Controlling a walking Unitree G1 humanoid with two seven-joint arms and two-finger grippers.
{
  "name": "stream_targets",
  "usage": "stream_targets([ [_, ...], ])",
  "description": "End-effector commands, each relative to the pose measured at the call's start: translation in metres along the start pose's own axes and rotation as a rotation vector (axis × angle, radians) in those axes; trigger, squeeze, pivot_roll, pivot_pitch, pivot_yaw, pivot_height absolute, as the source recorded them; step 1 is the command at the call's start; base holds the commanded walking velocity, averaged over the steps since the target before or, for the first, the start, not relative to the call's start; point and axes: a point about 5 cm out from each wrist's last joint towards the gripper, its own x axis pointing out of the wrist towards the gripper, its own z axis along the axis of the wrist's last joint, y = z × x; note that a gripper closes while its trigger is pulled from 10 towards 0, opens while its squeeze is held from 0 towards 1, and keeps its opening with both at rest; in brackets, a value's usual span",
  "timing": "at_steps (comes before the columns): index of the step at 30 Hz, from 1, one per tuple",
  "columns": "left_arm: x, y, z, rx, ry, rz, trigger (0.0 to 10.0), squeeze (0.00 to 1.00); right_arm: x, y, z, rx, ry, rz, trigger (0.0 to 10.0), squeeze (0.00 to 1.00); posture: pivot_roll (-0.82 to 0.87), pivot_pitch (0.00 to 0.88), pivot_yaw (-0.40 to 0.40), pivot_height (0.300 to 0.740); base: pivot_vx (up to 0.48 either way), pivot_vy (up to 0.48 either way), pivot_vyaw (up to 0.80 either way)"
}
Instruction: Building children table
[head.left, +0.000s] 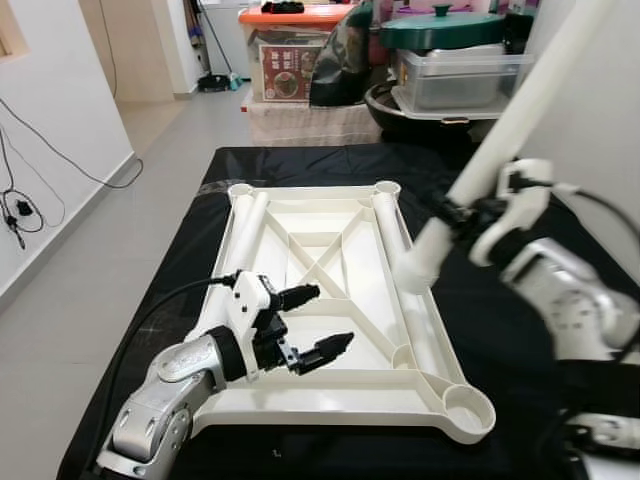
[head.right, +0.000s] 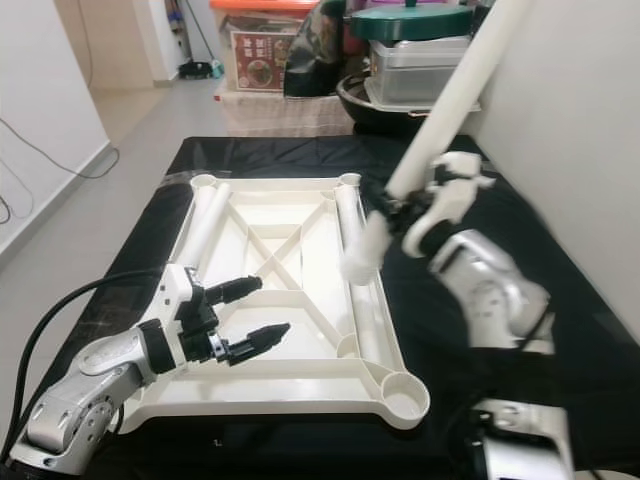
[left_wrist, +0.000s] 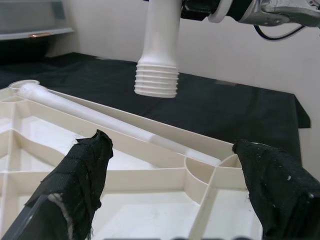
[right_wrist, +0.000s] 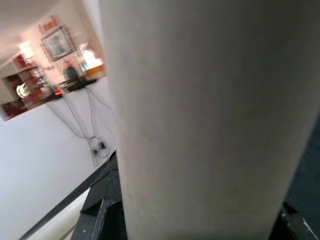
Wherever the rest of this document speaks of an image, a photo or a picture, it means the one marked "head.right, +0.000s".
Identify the clear storage box orange lid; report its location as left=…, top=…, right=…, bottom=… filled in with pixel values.
left=208, top=0, right=321, bottom=96

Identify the black power adapter cable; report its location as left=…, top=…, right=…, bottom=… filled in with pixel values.
left=0, top=165, right=16, bottom=226

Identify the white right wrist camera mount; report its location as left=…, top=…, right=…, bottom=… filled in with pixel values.
left=400, top=150, right=496, bottom=261

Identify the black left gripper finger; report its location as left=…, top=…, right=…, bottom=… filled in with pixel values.
left=220, top=323, right=293, bottom=366
left=206, top=275, right=264, bottom=306

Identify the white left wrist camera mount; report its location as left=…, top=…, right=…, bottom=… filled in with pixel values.
left=145, top=263, right=203, bottom=361

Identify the clear adhesive tape strip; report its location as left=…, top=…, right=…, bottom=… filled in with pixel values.
left=160, top=170, right=199, bottom=189

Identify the black bag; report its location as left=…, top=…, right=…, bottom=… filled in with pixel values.
left=282, top=0, right=346, bottom=99

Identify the green mop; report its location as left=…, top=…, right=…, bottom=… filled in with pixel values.
left=178, top=10, right=226, bottom=83

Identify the white plastic children table top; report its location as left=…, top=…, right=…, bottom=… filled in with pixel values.
left=125, top=172, right=433, bottom=433

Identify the black wok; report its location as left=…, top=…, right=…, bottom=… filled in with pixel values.
left=335, top=75, right=461, bottom=136

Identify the beige patterned storage box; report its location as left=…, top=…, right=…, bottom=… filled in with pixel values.
left=215, top=90, right=351, bottom=139

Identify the thin black wall cable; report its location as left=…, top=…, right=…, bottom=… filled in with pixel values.
left=0, top=120, right=121, bottom=181

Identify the dark green pot lid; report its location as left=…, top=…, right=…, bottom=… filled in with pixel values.
left=348, top=0, right=473, bottom=43

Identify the clear plastic container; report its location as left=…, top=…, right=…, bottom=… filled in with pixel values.
left=365, top=35, right=496, bottom=111

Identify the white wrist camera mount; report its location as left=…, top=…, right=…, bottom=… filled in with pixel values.
left=145, top=263, right=203, bottom=361
left=400, top=150, right=496, bottom=261

